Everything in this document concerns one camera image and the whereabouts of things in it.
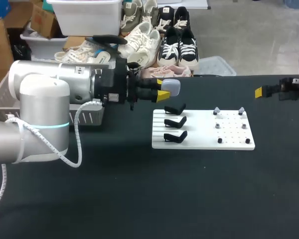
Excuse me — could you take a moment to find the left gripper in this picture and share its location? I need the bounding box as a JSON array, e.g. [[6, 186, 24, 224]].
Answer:
[[86, 34, 171, 111]]

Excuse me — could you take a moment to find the pale lilac earbud case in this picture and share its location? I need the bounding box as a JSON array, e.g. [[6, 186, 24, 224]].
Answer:
[[161, 79, 181, 97]]

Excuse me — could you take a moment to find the white plate with black stands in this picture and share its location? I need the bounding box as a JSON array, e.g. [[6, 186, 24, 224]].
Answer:
[[151, 103, 256, 150]]

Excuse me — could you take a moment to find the open brown cardboard box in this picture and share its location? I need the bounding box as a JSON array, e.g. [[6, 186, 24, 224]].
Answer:
[[30, 1, 61, 39]]

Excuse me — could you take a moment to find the pink shoe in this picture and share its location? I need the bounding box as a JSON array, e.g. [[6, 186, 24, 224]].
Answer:
[[140, 64, 191, 78]]

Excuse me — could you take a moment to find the white sneaker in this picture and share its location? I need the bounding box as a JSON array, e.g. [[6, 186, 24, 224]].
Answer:
[[123, 21, 154, 54], [127, 29, 161, 69]]

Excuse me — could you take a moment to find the black low sneaker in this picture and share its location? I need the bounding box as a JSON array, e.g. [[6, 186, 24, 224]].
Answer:
[[156, 25, 180, 68], [177, 27, 200, 71]]

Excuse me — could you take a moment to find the white blue insole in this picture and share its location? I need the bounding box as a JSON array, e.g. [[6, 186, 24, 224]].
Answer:
[[92, 48, 111, 64]]

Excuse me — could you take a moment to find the black high-top sneaker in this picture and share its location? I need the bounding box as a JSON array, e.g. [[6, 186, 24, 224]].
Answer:
[[156, 6, 176, 34], [173, 6, 191, 32]]

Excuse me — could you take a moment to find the olive sneaker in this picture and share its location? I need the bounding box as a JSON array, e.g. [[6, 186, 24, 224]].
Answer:
[[120, 0, 144, 37], [141, 0, 159, 26]]

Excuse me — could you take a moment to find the cream sneaker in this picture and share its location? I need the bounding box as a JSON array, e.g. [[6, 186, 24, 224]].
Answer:
[[54, 39, 97, 64]]

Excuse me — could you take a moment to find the large white plastic bin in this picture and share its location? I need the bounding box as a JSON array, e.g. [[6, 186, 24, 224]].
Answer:
[[46, 0, 124, 37]]

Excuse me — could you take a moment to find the low white plastic bin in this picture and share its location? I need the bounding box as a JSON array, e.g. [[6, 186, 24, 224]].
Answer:
[[19, 29, 69, 60]]

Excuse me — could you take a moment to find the grey slotted basket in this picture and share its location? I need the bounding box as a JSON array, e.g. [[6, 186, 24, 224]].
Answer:
[[0, 71, 106, 126]]

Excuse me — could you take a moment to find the white cable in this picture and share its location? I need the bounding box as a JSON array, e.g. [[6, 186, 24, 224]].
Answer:
[[0, 99, 106, 218]]

